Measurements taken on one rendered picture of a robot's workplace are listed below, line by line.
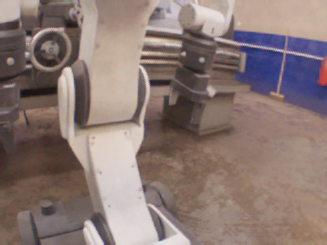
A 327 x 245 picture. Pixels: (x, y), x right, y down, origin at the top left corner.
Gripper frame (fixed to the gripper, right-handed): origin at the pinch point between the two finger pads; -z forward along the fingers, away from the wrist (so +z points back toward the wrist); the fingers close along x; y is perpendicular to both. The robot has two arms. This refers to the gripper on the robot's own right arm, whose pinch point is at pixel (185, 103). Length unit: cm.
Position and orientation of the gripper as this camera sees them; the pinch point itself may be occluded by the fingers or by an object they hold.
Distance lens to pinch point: 60.9
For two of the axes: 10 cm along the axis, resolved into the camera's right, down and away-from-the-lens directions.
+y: -8.2, 1.2, -5.5
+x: -5.3, -5.0, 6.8
